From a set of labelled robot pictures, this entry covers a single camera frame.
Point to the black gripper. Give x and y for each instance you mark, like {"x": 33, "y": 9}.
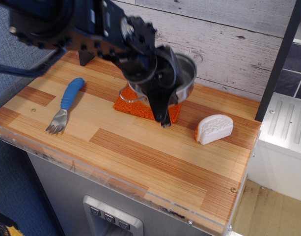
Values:
{"x": 159, "y": 80}

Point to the silver pot with handles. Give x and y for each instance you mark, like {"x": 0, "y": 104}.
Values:
{"x": 189, "y": 71}

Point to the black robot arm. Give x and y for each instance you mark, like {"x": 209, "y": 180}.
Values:
{"x": 98, "y": 28}

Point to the orange knitted rag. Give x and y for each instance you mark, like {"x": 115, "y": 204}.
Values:
{"x": 128, "y": 102}

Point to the white toy cheese wedge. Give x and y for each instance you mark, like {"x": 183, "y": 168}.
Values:
{"x": 213, "y": 128}

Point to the clear acrylic table guard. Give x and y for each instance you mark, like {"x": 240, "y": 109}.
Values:
{"x": 163, "y": 168}

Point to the white toy sink unit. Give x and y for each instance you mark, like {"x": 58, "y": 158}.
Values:
{"x": 276, "y": 161}

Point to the silver cabinet button panel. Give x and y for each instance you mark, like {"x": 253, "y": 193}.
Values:
{"x": 106, "y": 220}

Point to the dark left shelf post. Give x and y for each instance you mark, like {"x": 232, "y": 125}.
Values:
{"x": 85, "y": 57}

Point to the dark shelf post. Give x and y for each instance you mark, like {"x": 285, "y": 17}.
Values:
{"x": 285, "y": 47}
{"x": 85, "y": 57}

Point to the blue handled toy fork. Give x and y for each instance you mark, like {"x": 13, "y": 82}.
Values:
{"x": 60, "y": 120}

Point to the dark right shelf post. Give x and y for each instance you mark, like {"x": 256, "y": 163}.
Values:
{"x": 285, "y": 47}

